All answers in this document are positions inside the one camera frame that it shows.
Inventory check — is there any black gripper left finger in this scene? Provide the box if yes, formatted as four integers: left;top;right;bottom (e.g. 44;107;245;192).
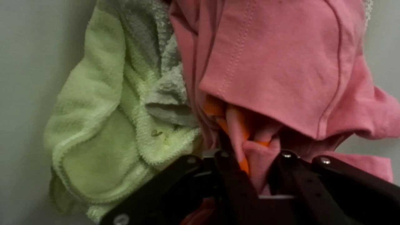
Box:
99;148;260;225

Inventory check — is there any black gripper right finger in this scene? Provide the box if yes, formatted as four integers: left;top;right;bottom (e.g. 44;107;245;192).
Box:
269;148;400;225

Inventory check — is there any white knit towel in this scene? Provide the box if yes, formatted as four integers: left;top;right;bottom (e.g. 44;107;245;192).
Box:
120;0;200;128

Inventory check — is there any yellow-green terry cloth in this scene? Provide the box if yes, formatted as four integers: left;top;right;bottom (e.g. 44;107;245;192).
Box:
42;0;206;225

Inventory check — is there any orange pink patterned fabric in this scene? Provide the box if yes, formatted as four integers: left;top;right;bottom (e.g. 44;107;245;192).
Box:
202;96;274;176

